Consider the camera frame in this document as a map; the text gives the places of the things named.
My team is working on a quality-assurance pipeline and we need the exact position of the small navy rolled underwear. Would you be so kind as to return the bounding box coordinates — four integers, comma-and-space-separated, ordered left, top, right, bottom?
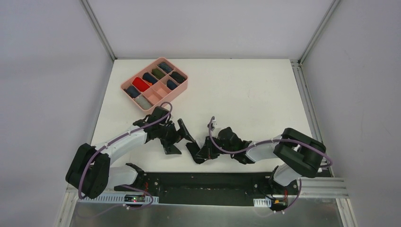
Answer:
166, 80, 178, 90

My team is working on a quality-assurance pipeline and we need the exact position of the grey underwear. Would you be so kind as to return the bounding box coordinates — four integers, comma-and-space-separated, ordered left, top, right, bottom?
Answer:
134, 95, 153, 110

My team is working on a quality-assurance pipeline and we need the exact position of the red rolled underwear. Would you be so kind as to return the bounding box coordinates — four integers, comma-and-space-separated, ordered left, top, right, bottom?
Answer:
131, 77, 150, 92

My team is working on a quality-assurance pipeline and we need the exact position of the black underwear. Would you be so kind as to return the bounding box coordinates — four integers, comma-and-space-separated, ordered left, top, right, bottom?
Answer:
170, 71, 186, 84
185, 142, 212, 164

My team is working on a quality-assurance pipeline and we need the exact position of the pink divided organizer tray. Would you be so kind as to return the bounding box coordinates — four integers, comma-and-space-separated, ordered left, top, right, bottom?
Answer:
120, 57, 189, 114

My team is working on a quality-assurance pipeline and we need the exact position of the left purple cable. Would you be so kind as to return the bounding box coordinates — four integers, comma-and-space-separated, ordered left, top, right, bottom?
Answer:
78, 102, 174, 211

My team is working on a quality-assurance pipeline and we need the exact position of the olive rolled underwear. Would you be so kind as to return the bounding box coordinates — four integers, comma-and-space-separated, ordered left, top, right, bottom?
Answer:
151, 69, 165, 80

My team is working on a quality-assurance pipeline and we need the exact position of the purple cable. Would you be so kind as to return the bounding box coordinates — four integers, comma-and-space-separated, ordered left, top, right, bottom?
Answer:
78, 102, 174, 211
208, 116, 334, 216

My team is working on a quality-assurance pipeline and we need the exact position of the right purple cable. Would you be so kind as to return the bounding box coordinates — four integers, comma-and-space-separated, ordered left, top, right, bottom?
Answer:
208, 116, 334, 216

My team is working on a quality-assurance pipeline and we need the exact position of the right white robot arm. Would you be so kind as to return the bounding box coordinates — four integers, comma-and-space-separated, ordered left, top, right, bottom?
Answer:
195, 127, 331, 194

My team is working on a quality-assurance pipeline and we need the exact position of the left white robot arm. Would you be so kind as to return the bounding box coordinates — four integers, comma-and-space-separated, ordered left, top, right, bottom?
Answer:
65, 106, 196, 199

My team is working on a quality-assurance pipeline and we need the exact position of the dark blue rolled underwear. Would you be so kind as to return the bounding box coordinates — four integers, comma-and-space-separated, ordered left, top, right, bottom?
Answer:
124, 86, 140, 99

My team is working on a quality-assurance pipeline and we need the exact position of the striped rolled underwear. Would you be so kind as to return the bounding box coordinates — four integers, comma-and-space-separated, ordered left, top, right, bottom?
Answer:
158, 61, 173, 74

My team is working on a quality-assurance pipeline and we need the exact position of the black rolled underwear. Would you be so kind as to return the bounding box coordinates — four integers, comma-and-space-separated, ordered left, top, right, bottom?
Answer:
170, 71, 186, 84

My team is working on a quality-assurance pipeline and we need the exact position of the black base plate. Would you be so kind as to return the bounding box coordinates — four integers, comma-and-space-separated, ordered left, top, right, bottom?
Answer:
130, 172, 298, 206

